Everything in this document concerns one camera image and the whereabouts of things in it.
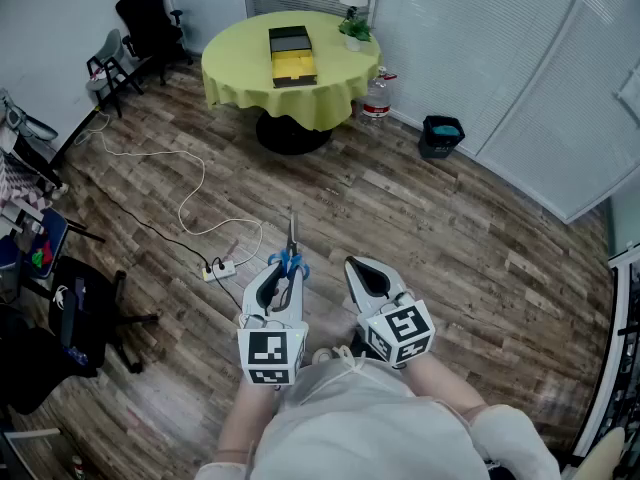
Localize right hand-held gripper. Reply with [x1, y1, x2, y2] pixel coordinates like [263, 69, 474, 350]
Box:
[343, 255, 437, 370]

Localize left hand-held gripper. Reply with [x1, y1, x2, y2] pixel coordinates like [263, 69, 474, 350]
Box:
[236, 262, 309, 388]

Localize blue-handled scissors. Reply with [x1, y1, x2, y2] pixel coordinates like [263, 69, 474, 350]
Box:
[268, 211, 310, 283]

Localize black and yellow box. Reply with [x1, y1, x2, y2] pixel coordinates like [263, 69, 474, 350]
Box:
[267, 24, 321, 90]

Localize person's left forearm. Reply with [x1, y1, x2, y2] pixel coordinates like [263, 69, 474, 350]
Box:
[216, 375, 278, 470]

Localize person's right forearm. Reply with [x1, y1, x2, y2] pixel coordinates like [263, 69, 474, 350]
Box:
[403, 351, 490, 419]

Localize white power strip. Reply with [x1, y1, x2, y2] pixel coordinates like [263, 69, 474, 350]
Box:
[201, 259, 238, 284]

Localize person's white shoe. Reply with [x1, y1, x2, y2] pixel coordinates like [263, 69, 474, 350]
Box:
[310, 346, 354, 367]

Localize person's white shirt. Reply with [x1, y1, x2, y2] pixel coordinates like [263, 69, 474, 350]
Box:
[194, 355, 564, 480]

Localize black trash bin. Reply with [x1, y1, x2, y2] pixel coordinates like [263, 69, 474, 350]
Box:
[417, 114, 467, 161]

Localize black round table base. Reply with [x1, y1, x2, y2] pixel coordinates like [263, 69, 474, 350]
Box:
[255, 111, 335, 157]

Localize clear water bottle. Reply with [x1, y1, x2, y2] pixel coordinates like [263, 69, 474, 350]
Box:
[360, 65, 399, 127]

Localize black swivel chair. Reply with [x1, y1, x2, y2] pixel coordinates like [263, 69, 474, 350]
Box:
[0, 254, 160, 417]

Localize blue seat chair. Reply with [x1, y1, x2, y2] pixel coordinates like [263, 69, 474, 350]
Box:
[0, 206, 70, 282]

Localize yellow-green tablecloth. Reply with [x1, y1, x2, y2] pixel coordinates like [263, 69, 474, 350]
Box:
[200, 10, 384, 133]

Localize green potted plant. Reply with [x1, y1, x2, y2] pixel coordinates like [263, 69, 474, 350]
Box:
[337, 16, 374, 53]

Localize checkered cloth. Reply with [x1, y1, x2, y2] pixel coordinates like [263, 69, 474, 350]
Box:
[0, 150, 33, 207]

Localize grey chair with black legs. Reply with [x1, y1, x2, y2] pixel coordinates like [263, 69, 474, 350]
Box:
[85, 28, 145, 119]

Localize grey hand-held device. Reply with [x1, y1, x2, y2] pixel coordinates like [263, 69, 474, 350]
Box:
[0, 87, 60, 143]

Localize black office chair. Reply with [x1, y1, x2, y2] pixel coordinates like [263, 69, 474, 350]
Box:
[115, 0, 195, 87]

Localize black cable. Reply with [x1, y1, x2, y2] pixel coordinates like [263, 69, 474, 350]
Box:
[112, 200, 244, 317]

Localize white cable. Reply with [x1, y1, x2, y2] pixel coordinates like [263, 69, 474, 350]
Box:
[74, 111, 264, 270]

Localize white frame shelf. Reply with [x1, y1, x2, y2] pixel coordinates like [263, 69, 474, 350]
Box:
[572, 245, 640, 469]

